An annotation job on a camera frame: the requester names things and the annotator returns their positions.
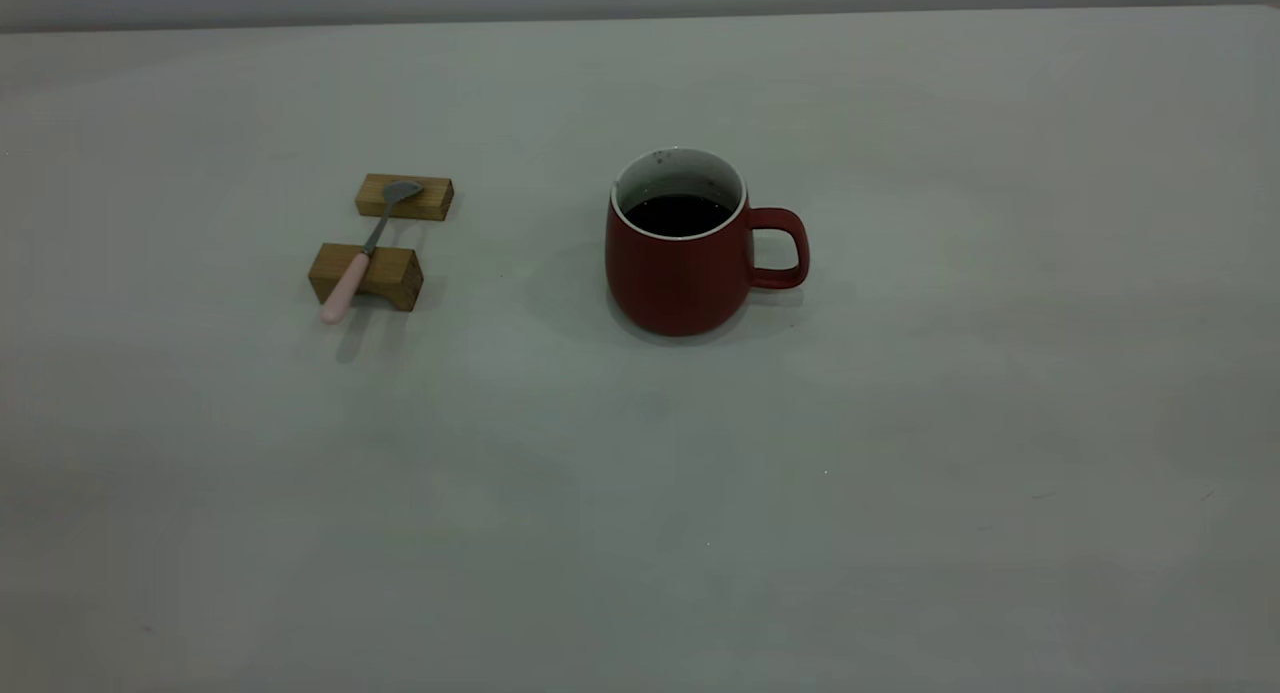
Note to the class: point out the flat wooden block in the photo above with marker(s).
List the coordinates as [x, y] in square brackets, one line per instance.
[430, 203]

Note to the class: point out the dark coffee liquid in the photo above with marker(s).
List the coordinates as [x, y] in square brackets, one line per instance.
[678, 215]

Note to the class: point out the red ceramic mug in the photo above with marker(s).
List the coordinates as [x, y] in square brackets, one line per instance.
[680, 283]

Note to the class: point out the arched wooden block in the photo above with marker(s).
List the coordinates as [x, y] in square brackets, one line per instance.
[395, 273]

